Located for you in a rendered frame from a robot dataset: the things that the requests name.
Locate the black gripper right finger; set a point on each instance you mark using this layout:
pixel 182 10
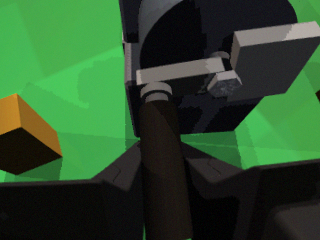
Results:
pixel 231 203

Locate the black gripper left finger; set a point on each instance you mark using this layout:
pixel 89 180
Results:
pixel 108 206

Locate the orange block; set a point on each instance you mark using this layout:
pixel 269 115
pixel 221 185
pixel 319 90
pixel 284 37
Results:
pixel 26 139

